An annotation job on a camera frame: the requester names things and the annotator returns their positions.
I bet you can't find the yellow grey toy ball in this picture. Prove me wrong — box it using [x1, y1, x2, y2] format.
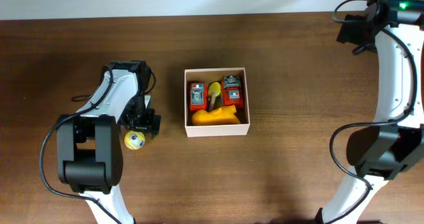
[124, 131, 146, 150]

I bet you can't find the red toy car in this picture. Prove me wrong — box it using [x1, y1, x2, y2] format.
[189, 83, 208, 112]

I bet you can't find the yellow wooden rattle drum toy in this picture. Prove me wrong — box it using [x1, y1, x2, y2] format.
[208, 82, 221, 111]

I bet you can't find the orange toy fish figure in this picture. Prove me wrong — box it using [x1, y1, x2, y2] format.
[191, 105, 241, 126]

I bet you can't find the red toy fire truck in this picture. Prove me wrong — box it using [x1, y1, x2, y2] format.
[221, 76, 244, 109]

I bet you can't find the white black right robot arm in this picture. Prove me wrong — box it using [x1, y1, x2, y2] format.
[315, 0, 423, 223]

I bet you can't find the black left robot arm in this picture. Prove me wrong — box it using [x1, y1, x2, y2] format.
[56, 60, 161, 223]

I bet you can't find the white open cardboard box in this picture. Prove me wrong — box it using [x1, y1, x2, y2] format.
[184, 68, 250, 137]

